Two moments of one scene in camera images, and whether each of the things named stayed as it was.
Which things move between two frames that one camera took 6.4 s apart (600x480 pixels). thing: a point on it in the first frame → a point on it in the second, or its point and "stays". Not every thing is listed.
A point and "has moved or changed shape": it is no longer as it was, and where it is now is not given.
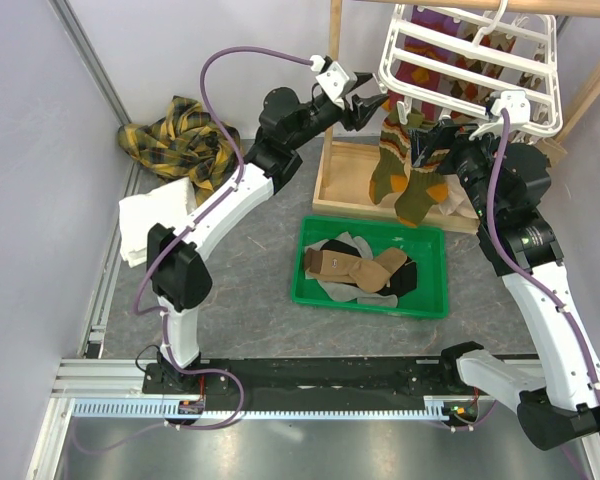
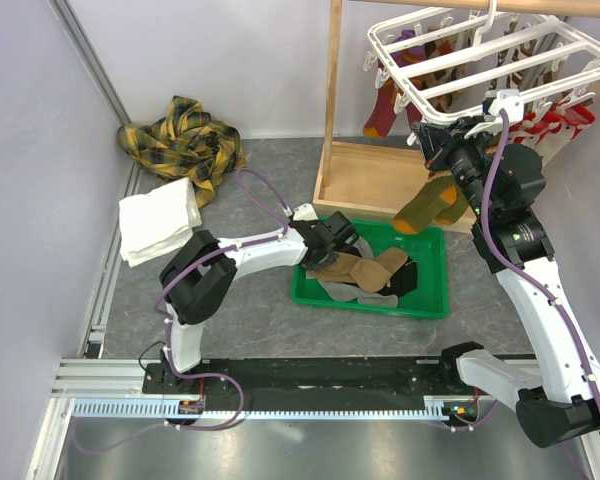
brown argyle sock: [468, 90] → [445, 103]
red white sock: [459, 201] → [552, 130]
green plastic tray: [426, 244] stays
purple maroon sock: [421, 76] → [406, 49]
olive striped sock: [391, 172] → [453, 204]
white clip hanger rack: [444, 59] has moved or changed shape
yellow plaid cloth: [185, 143] stays
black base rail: [319, 384] stays
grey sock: [343, 292] stays
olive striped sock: [425, 189] has moved or changed shape
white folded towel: [165, 205] stays
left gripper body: [346, 117] → [325, 263]
